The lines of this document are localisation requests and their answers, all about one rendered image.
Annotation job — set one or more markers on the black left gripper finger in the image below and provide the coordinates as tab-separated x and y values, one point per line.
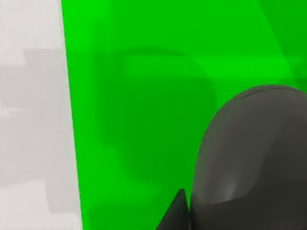
178	213

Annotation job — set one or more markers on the dark grey rounded object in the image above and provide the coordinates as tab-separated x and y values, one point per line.
251	163

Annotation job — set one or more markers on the flat green mat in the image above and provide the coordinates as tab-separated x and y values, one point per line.
144	107

